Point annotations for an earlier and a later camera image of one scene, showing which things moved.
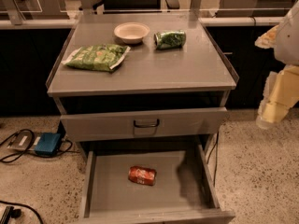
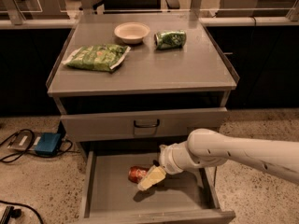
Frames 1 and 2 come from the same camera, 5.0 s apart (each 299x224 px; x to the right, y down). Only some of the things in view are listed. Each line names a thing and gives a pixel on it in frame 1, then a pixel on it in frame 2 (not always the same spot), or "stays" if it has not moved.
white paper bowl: x=131 y=33 stays
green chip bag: x=97 y=57 stays
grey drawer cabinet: x=142 y=78 stays
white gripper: x=288 y=42 → x=168 y=161
